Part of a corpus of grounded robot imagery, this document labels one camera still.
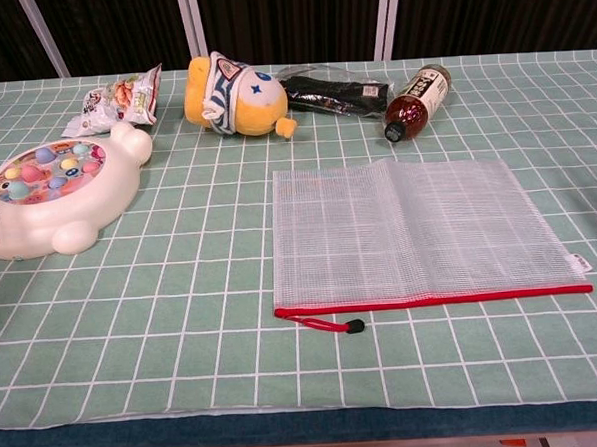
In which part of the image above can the white seal fishing toy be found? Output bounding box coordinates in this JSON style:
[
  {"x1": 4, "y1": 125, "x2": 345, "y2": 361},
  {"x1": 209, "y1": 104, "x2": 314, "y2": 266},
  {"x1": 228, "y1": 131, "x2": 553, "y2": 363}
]
[{"x1": 0, "y1": 119, "x2": 160, "y2": 262}]

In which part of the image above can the white partition post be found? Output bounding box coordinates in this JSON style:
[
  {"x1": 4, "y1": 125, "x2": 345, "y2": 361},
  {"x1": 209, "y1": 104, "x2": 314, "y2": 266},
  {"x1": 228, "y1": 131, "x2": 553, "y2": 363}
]
[
  {"x1": 175, "y1": 0, "x2": 210, "y2": 71},
  {"x1": 370, "y1": 0, "x2": 407, "y2": 62},
  {"x1": 17, "y1": 0, "x2": 71, "y2": 81}
]

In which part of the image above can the yellow plush toy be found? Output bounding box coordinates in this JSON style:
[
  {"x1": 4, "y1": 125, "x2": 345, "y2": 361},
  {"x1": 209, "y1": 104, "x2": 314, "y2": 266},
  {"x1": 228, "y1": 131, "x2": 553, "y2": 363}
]
[{"x1": 180, "y1": 47, "x2": 299, "y2": 144}]

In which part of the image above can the brown tea drink bottle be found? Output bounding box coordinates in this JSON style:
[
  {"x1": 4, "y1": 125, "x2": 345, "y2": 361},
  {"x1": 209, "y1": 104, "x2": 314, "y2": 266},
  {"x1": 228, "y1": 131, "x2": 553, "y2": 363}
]
[{"x1": 379, "y1": 63, "x2": 456, "y2": 144}]

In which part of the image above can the black item in clear wrap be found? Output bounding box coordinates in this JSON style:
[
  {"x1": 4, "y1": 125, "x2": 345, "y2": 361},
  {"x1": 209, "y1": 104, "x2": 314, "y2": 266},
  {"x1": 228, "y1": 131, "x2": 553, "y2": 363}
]
[{"x1": 274, "y1": 60, "x2": 397, "y2": 121}]

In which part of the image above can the green checked tablecloth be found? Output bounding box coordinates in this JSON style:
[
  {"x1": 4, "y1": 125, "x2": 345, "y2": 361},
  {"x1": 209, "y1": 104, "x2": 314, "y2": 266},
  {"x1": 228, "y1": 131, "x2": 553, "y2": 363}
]
[{"x1": 0, "y1": 47, "x2": 597, "y2": 433}]

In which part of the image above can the white mesh zipper pouch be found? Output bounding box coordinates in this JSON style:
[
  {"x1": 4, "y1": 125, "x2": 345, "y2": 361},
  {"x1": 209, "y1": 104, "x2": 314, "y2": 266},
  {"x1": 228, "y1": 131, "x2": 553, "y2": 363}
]
[{"x1": 264, "y1": 147, "x2": 596, "y2": 339}]

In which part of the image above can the white snack packet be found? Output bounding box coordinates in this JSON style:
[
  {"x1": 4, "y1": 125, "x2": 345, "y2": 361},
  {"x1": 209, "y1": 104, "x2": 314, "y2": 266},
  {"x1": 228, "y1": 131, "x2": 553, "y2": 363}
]
[{"x1": 58, "y1": 62, "x2": 168, "y2": 139}]

